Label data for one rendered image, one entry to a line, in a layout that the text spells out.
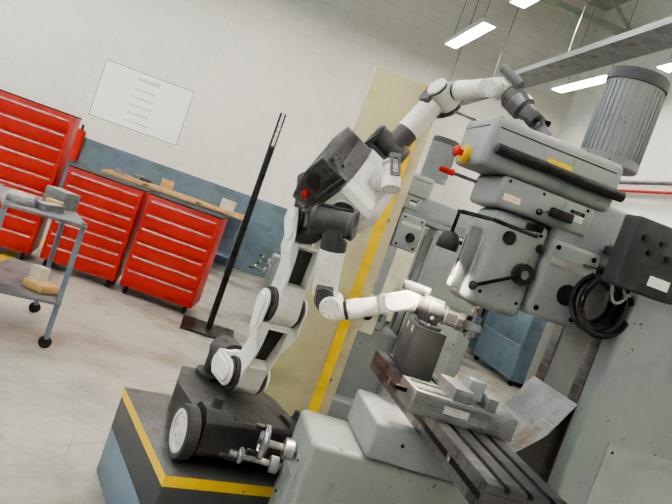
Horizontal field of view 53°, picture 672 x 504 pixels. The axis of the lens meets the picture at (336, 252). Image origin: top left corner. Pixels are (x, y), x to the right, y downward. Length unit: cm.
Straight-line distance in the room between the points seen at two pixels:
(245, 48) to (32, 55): 320
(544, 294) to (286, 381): 213
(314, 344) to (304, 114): 757
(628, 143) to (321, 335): 222
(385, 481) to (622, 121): 137
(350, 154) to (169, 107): 894
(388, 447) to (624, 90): 137
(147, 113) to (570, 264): 948
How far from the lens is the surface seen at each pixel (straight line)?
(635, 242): 211
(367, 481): 223
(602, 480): 243
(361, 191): 233
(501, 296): 224
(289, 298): 264
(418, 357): 258
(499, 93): 243
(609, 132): 241
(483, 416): 216
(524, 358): 963
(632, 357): 235
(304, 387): 408
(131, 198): 678
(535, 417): 247
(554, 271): 228
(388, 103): 398
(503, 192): 218
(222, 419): 258
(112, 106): 1131
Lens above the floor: 145
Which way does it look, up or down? 3 degrees down
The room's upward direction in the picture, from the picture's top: 20 degrees clockwise
